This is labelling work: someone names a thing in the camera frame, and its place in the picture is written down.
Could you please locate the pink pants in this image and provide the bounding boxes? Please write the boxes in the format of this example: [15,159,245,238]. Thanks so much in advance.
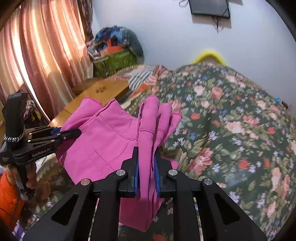
[56,95,182,232]

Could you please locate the orange sleeve forearm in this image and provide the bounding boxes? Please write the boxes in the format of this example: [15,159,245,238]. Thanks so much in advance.
[1,171,24,232]

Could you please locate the left hand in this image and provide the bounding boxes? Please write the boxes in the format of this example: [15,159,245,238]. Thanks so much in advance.
[6,162,37,189]

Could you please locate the wooden lap desk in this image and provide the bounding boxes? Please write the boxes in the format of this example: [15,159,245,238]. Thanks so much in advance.
[49,78,129,127]

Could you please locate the green storage basket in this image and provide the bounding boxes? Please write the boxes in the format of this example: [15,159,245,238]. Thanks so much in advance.
[93,49,137,78]

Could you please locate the pink striped curtain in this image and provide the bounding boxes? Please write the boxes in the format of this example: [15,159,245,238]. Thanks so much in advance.
[1,1,93,120]

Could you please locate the striped patchwork blanket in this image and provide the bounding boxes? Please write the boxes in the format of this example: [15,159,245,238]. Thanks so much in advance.
[109,64,172,101]

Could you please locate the floral bed cover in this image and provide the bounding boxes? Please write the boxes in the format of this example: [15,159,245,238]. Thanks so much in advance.
[117,62,295,240]

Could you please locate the pile of clothes on basket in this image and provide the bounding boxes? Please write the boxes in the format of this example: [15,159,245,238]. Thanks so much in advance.
[86,25,144,63]

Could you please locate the yellow foam headboard tube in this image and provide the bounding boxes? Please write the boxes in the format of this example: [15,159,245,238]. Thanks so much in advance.
[192,49,227,66]

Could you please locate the wall mounted black screen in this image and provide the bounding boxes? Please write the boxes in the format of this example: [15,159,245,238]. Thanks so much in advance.
[189,0,230,19]

